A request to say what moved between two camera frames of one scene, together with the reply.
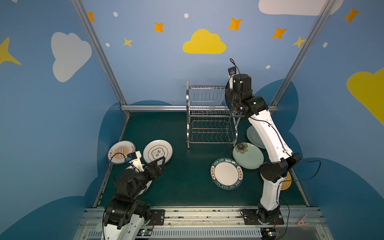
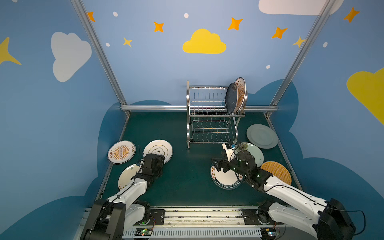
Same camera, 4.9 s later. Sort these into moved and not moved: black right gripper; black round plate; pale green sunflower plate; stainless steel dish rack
Moved: black right gripper
Not moved: pale green sunflower plate; black round plate; stainless steel dish rack
